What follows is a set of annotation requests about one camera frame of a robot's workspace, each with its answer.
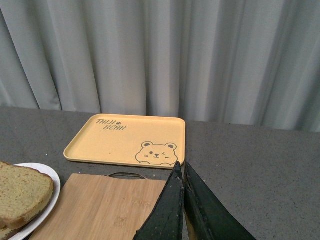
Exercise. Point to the yellow bear tray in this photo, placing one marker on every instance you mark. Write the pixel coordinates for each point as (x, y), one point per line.
(130, 140)

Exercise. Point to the white round plate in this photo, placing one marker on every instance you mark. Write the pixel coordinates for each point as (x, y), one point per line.
(23, 232)

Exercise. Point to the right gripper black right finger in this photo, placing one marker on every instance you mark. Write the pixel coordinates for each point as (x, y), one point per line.
(208, 217)

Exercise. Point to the grey curtain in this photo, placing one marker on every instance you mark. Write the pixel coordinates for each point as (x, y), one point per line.
(251, 62)

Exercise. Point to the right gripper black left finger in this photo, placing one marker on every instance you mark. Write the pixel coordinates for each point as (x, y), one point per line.
(166, 219)

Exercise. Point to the bread slice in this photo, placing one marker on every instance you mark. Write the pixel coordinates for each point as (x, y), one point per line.
(24, 193)

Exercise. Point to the bamboo cutting board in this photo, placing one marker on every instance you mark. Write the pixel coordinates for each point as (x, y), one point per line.
(96, 207)

